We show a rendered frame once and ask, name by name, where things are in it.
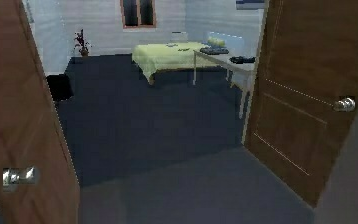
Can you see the silver round door knob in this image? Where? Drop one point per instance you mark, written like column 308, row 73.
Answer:
column 344, row 104

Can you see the black bin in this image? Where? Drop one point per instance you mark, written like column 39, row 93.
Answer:
column 59, row 86

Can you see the red potted house plant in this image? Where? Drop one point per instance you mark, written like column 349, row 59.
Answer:
column 82, row 43

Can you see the small dark flat object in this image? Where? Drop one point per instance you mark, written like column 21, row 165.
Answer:
column 171, row 45
column 183, row 49

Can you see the yellow green pillow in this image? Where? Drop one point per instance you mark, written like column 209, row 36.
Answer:
column 216, row 41

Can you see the brown wooden room door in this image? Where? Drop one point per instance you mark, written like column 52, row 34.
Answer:
column 307, row 100

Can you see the white long table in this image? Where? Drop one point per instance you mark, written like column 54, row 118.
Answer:
column 230, row 63

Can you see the dark framed wall picture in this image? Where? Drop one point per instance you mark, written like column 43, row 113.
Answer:
column 250, row 4

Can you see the brown framed window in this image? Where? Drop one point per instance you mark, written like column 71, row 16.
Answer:
column 138, row 13

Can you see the bed with yellow cover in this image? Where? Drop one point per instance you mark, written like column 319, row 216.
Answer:
column 167, row 56

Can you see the brown wooden door frame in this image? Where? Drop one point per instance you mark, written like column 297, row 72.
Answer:
column 17, row 110

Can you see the silver door strike plate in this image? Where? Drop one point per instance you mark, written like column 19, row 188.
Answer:
column 19, row 175

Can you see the black object on table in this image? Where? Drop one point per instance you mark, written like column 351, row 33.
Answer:
column 242, row 60

